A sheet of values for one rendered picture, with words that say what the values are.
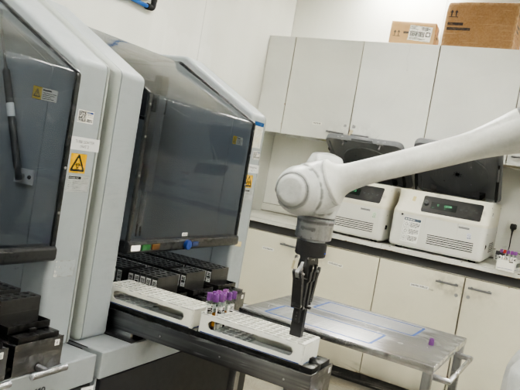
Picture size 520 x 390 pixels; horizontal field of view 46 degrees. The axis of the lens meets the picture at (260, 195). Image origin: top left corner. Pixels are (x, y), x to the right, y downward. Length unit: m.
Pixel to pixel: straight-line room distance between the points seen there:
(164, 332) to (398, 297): 2.36
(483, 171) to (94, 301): 2.86
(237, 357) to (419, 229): 2.38
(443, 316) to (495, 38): 1.74
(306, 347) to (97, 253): 0.58
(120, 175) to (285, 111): 2.88
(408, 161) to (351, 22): 3.48
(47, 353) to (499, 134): 1.09
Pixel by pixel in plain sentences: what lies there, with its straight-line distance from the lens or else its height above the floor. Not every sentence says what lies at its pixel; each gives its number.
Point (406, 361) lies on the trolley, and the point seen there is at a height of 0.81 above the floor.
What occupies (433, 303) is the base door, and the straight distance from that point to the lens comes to 3.76.
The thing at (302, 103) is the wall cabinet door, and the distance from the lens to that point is 4.37.
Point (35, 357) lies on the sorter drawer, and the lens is 1.45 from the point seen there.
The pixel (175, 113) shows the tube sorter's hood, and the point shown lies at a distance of 1.77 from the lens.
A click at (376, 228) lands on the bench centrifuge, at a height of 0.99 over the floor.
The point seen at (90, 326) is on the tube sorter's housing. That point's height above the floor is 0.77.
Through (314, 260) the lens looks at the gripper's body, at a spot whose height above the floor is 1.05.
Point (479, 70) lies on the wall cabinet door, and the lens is 4.08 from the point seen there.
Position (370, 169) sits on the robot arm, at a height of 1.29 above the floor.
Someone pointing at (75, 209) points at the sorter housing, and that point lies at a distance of 1.54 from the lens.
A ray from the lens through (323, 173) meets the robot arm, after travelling 1.27.
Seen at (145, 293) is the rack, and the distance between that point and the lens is 1.71.
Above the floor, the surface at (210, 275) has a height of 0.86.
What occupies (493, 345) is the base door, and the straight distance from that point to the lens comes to 3.75.
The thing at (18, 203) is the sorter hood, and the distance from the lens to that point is 1.40.
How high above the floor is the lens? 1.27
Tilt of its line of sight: 3 degrees down
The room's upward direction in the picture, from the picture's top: 10 degrees clockwise
